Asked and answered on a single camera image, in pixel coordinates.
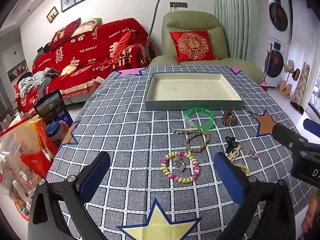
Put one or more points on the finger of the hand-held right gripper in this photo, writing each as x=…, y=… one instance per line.
x=312, y=127
x=287, y=136

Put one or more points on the beige openwork hair clip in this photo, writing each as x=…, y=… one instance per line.
x=235, y=153

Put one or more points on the blue lidded jar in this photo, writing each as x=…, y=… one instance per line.
x=56, y=132

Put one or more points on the red ruffled pillow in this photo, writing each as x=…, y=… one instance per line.
x=123, y=46

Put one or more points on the silver metal hair clip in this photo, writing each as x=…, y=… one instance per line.
x=185, y=130

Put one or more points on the white dryer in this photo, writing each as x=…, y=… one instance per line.
x=278, y=15

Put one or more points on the grey shallow box tray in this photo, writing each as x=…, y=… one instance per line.
x=190, y=90

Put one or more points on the person's right hand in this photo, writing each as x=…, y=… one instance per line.
x=312, y=212

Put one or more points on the silver gooseneck stand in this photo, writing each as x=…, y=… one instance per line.
x=153, y=22

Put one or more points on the white washing machine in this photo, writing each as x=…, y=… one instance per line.
x=275, y=63

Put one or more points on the pile of grey clothes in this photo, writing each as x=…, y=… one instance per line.
x=35, y=81

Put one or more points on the small framed photo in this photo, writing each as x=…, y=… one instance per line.
x=52, y=14

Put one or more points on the dark printed box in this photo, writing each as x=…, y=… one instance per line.
x=51, y=107

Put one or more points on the grey checked star tablecloth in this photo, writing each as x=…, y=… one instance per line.
x=130, y=130

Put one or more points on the red gold embroidered cushion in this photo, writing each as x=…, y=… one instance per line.
x=192, y=45

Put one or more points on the small pink charm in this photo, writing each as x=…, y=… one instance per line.
x=253, y=155

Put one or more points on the black claw hair clip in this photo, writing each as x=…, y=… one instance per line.
x=230, y=145

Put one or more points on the sofa with red cover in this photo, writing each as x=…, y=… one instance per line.
x=87, y=55

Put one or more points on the wooden fan decorations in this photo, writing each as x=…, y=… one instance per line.
x=290, y=75

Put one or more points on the green plastic bangle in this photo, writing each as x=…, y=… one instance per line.
x=212, y=120

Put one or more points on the red orange plastic bag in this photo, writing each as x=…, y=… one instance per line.
x=27, y=155

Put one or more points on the photo print pillow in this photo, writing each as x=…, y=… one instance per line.
x=86, y=26

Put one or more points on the pale green curtain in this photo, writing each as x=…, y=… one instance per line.
x=235, y=17

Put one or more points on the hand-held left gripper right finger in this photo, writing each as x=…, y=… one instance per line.
x=230, y=180

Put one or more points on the unframed wall picture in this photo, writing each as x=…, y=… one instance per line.
x=17, y=70

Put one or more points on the patterned decorative board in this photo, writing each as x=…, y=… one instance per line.
x=301, y=85

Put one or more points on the wall socket panel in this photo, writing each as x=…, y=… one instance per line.
x=178, y=4

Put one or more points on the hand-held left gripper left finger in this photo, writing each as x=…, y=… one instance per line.
x=96, y=177

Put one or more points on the pale green armchair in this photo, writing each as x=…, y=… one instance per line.
x=190, y=22

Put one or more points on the red lettered pillow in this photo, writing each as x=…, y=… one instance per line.
x=62, y=35

